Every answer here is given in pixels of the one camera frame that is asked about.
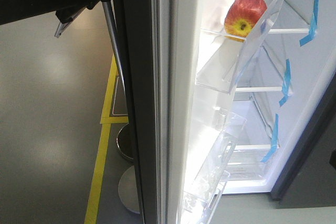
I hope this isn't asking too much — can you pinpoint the fridge door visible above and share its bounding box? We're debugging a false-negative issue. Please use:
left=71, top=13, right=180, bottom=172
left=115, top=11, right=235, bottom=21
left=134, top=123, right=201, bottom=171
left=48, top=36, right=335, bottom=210
left=110, top=0, right=294, bottom=224

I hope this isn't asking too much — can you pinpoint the grey sign board on pole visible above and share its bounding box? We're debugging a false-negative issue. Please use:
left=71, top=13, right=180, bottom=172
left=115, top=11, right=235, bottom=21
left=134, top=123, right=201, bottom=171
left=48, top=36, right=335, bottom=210
left=54, top=0, right=129, bottom=120

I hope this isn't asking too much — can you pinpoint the red yellow apple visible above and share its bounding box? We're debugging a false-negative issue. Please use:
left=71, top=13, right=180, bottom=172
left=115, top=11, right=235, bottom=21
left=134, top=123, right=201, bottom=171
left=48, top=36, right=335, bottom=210
left=224, top=0, right=267, bottom=42

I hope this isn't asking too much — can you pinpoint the grey white fridge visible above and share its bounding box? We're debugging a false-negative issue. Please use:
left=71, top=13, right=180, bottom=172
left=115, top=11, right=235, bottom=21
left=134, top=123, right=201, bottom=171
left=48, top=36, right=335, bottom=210
left=110, top=0, right=336, bottom=224

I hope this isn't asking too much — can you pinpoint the clear lower door bin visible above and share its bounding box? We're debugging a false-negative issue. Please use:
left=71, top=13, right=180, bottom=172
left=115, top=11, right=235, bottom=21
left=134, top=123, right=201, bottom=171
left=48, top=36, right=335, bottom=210
left=180, top=112, right=246, bottom=223

